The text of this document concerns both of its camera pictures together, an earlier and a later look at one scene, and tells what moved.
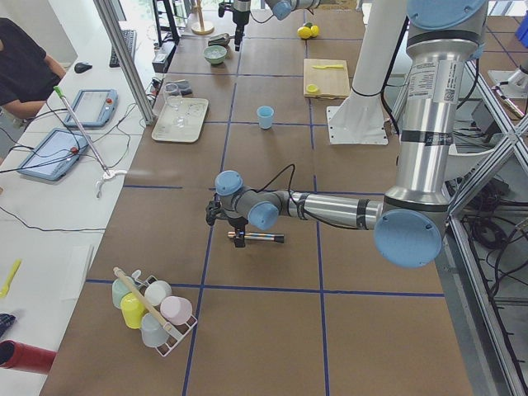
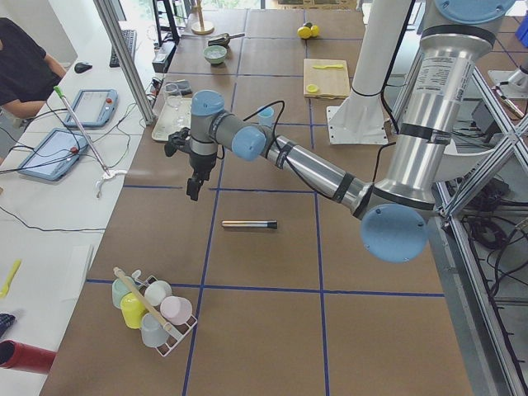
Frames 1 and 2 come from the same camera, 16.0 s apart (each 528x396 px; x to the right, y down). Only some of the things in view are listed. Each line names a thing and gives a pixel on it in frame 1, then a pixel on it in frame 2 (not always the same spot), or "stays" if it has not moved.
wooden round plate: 201,28 stays
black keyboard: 129,36 stays
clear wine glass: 176,100 stays
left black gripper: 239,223 → 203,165
